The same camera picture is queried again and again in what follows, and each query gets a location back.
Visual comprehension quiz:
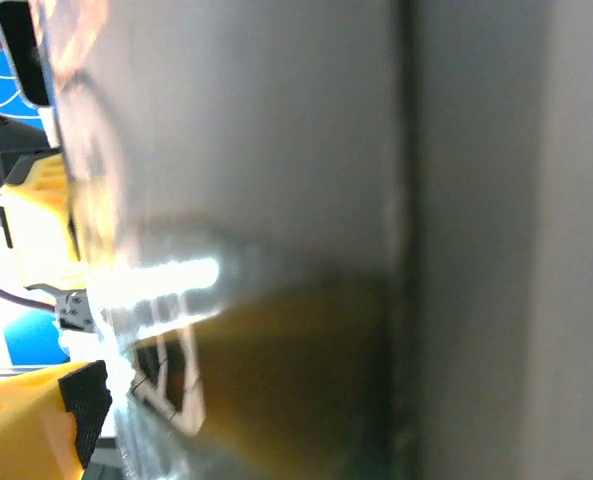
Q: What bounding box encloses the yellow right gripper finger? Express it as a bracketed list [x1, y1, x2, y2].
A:
[0, 359, 113, 480]

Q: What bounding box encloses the grey metal panel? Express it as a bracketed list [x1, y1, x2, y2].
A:
[28, 0, 593, 480]

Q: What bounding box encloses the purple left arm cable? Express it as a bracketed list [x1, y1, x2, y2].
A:
[0, 37, 60, 312]

